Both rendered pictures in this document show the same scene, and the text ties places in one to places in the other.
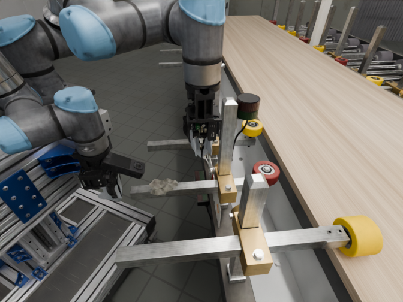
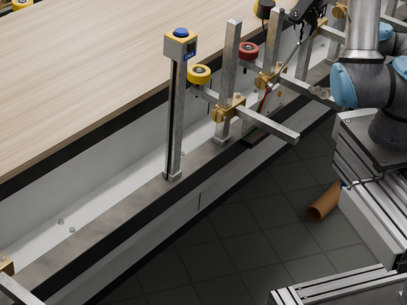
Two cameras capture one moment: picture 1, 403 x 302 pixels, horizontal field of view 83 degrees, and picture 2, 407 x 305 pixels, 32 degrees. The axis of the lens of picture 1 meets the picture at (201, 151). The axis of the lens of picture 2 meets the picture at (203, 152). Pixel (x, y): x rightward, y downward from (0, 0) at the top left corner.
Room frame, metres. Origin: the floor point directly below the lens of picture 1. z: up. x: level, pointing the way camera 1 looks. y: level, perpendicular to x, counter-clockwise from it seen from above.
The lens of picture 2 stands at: (2.31, 1.22, 2.20)
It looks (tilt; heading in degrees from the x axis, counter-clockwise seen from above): 38 degrees down; 221
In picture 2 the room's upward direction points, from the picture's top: 6 degrees clockwise
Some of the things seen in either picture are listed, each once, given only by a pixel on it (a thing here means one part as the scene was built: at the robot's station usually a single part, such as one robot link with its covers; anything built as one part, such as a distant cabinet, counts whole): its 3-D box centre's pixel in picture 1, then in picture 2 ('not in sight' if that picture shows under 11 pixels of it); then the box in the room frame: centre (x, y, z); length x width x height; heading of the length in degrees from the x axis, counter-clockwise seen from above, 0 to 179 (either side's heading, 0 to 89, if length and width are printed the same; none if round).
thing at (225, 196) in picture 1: (225, 181); (270, 75); (0.50, -0.08, 0.84); 0.13 x 0.06 x 0.05; 6
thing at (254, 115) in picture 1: (246, 111); (264, 12); (0.53, -0.12, 1.09); 0.06 x 0.06 x 0.02
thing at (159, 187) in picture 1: (162, 184); (320, 89); (0.46, 0.12, 0.87); 0.09 x 0.07 x 0.02; 96
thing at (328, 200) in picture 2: not in sight; (330, 198); (0.01, 0.02, 0.04); 0.30 x 0.08 x 0.08; 6
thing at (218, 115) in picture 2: (213, 139); (228, 108); (0.75, -0.05, 0.83); 0.13 x 0.06 x 0.05; 6
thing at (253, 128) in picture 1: (250, 135); (197, 83); (0.75, -0.20, 0.85); 0.08 x 0.08 x 0.11
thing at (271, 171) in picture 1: (263, 180); (246, 59); (0.49, -0.20, 0.85); 0.08 x 0.08 x 0.11
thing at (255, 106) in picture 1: (247, 102); (266, 5); (0.53, -0.12, 1.11); 0.06 x 0.06 x 0.02
